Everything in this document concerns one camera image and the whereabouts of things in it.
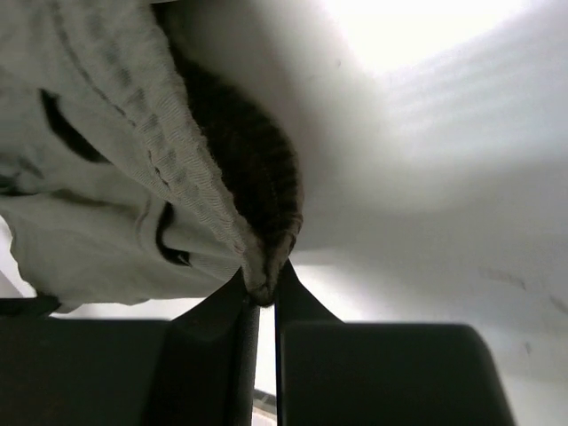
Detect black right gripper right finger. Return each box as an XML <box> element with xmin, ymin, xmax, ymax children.
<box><xmin>275</xmin><ymin>264</ymin><xmax>514</xmax><ymax>426</ymax></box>

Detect olive green shorts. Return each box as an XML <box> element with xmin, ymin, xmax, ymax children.
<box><xmin>1</xmin><ymin>1</ymin><xmax>303</xmax><ymax>312</ymax></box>

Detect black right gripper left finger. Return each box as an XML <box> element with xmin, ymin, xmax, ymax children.
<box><xmin>1</xmin><ymin>273</ymin><xmax>259</xmax><ymax>425</ymax></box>

